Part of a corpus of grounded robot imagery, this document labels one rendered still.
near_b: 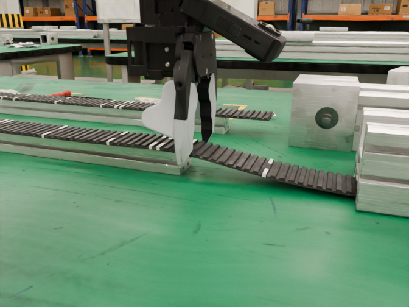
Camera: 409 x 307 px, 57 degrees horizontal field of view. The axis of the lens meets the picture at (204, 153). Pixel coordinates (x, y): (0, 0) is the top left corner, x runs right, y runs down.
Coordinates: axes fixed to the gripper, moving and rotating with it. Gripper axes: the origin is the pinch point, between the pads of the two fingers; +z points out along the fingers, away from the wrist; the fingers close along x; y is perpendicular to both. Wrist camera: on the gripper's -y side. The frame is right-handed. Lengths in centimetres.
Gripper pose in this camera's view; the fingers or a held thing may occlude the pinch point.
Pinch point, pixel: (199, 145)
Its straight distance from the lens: 46.3
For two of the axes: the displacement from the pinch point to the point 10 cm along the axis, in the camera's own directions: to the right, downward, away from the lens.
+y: -9.5, -1.1, 3.0
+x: -3.2, 3.1, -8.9
